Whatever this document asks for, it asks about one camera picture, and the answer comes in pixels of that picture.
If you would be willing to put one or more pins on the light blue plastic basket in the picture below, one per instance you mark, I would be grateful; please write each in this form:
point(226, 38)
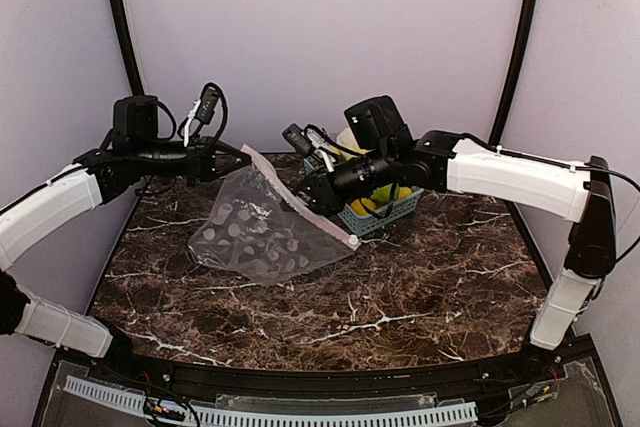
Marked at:
point(380, 212)

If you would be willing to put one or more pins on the green pepper toy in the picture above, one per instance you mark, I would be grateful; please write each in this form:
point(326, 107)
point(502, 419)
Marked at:
point(385, 195)

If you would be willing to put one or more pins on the white cable duct strip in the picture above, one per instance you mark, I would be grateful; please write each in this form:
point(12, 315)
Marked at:
point(253, 411)

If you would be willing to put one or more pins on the yellow lemon toy front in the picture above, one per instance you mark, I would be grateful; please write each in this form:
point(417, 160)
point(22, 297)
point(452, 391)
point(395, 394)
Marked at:
point(363, 206)

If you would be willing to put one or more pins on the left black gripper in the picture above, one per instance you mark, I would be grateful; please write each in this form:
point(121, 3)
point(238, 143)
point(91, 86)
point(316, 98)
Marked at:
point(208, 160)

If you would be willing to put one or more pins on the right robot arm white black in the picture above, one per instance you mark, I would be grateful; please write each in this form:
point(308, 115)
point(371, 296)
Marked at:
point(461, 163)

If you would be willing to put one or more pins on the small yellow fruit toy right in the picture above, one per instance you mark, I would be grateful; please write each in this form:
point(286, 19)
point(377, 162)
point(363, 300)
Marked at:
point(403, 192)

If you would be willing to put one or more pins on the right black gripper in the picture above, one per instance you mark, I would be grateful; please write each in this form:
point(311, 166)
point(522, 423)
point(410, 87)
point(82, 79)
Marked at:
point(323, 187)

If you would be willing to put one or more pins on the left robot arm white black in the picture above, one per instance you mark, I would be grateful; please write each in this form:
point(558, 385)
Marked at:
point(132, 150)

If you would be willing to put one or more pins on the napa cabbage toy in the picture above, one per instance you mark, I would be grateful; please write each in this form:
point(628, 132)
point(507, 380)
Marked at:
point(347, 140)

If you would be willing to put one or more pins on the clear zip top bag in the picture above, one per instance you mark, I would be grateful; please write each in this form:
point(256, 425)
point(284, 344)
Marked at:
point(257, 228)

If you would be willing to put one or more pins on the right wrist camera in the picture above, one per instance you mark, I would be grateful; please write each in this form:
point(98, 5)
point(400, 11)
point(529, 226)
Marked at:
point(315, 152)

